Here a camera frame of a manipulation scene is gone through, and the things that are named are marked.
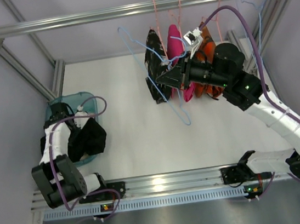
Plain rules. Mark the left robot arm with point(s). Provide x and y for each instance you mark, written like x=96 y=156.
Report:
x=64 y=183

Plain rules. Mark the aluminium hanging rail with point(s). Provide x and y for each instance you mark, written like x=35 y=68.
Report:
x=103 y=14

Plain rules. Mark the slotted cable duct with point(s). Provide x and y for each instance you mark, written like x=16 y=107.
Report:
x=151 y=202

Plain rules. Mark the black trousers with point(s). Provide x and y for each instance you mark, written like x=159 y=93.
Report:
x=68 y=140

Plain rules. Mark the orange patterned garment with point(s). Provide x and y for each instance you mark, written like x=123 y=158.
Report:
x=204 y=54

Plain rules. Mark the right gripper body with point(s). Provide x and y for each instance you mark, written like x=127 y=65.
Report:
x=184 y=75

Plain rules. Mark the pink hanger middle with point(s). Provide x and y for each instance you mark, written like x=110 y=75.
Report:
x=176 y=18

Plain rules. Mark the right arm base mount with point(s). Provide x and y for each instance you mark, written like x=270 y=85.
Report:
x=233 y=174

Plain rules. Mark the blue wire hanger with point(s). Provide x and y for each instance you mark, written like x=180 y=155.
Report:
x=168 y=62

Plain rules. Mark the empty blue hanger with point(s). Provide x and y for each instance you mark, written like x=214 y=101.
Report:
x=259 y=9

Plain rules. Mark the pink hanger left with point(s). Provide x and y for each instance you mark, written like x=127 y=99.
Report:
x=158 y=28

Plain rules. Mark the teal plastic basket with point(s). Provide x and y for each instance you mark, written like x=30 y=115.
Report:
x=87 y=101

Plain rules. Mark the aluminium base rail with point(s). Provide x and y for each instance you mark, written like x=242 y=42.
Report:
x=173 y=182

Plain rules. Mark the black white patterned garment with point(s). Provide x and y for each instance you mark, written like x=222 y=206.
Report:
x=155 y=67

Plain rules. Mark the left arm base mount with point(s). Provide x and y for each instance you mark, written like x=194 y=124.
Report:
x=106 y=193

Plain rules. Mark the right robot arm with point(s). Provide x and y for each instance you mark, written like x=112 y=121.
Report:
x=250 y=94

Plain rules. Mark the pink garment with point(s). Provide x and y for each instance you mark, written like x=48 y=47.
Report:
x=175 y=48

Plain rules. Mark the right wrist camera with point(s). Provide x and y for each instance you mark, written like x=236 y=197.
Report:
x=194 y=39

